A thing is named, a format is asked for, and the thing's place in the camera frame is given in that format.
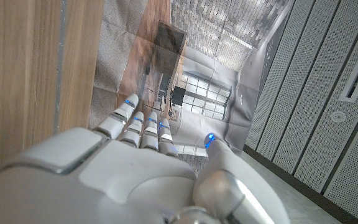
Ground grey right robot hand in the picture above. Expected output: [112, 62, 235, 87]
[0, 93, 291, 224]

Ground printed office backdrop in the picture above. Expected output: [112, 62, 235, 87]
[88, 0, 295, 175]

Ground round ceiling fixture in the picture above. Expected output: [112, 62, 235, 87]
[331, 111, 347, 123]

